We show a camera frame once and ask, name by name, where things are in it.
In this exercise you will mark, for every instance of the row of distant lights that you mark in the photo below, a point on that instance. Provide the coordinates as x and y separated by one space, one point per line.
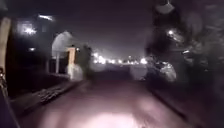
116 61

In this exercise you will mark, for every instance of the dark tree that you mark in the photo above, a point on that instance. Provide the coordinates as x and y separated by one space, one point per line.
86 61

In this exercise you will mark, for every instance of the dark asphalt path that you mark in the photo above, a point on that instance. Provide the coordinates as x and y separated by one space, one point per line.
113 100

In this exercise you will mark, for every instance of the pale gate pillar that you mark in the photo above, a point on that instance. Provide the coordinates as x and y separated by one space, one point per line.
71 61

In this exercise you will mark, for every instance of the raised kerb strip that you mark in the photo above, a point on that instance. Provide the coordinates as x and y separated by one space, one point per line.
50 93

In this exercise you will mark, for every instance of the building with lights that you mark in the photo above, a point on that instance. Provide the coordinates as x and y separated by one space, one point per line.
40 50

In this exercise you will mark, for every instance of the dark trees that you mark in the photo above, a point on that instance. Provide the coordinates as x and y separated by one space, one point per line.
190 46

